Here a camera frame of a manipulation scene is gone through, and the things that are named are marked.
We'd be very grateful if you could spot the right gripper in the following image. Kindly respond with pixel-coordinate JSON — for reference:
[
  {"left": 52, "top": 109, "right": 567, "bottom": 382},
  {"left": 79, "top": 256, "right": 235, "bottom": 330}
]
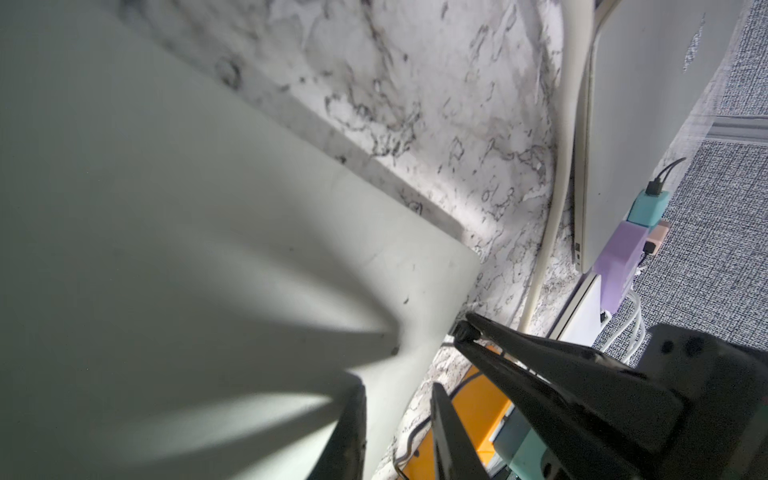
[{"left": 456, "top": 312, "right": 767, "bottom": 479}]

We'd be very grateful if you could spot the black cable to left laptop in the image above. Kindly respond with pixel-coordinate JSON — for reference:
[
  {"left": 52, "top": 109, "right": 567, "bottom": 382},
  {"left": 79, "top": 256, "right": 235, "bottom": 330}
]
[{"left": 392, "top": 320, "right": 481, "bottom": 475}]

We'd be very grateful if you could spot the grey laptop front left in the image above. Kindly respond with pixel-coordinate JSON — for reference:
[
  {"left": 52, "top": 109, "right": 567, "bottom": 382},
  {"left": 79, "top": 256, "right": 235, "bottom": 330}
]
[{"left": 1, "top": 1, "right": 479, "bottom": 479}]

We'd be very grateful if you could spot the grey laptop at back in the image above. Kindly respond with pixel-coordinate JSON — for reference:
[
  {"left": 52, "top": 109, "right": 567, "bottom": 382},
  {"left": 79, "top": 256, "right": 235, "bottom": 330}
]
[{"left": 573, "top": 0, "right": 744, "bottom": 273}]

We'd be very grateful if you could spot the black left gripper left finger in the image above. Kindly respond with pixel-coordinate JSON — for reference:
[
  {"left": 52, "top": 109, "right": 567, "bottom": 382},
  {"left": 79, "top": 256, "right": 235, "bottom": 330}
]
[{"left": 307, "top": 384, "right": 367, "bottom": 480}]

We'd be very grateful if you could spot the purple power strip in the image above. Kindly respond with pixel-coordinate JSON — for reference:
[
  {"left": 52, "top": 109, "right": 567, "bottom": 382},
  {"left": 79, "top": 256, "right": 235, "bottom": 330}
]
[{"left": 592, "top": 221, "right": 648, "bottom": 314}]

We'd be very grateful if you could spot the orange power strip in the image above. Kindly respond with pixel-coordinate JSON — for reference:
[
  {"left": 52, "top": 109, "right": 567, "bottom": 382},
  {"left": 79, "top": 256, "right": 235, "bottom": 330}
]
[{"left": 391, "top": 341, "right": 512, "bottom": 479}]

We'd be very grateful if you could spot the white cord of purple strip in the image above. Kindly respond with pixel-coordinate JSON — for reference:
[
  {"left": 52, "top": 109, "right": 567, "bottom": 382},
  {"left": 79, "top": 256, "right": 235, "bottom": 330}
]
[{"left": 599, "top": 290, "right": 648, "bottom": 366}]

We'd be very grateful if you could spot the grey laptop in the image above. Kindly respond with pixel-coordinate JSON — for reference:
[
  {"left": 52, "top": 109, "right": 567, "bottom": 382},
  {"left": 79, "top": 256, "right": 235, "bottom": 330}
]
[
  {"left": 1, "top": 1, "right": 479, "bottom": 479},
  {"left": 573, "top": 0, "right": 744, "bottom": 273}
]

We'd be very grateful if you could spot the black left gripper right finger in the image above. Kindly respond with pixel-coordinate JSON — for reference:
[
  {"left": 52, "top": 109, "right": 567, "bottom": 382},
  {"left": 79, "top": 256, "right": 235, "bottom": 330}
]
[{"left": 430, "top": 383, "right": 489, "bottom": 480}]

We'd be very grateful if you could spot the black cable to back laptop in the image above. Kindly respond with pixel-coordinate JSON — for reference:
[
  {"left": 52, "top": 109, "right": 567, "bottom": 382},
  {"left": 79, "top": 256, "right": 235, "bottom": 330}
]
[{"left": 644, "top": 157, "right": 688, "bottom": 197}]

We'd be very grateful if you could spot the teal charger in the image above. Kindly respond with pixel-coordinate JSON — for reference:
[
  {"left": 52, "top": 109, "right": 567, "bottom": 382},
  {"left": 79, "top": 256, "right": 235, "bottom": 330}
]
[
  {"left": 627, "top": 191, "right": 670, "bottom": 229},
  {"left": 491, "top": 408, "right": 555, "bottom": 479}
]

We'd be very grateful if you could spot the white cord of orange strip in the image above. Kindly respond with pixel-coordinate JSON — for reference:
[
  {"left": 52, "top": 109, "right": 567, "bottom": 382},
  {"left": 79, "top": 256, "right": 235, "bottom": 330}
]
[{"left": 517, "top": 0, "right": 596, "bottom": 335}]

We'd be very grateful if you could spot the black cable to laptop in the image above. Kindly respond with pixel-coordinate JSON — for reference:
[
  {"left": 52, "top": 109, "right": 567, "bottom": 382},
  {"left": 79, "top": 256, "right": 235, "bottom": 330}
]
[
  {"left": 644, "top": 157, "right": 688, "bottom": 197},
  {"left": 392, "top": 320, "right": 481, "bottom": 475}
]

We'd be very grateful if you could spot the pink charger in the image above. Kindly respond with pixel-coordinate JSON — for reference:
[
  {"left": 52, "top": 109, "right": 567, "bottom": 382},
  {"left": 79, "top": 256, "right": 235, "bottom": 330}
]
[{"left": 643, "top": 220, "right": 671, "bottom": 255}]

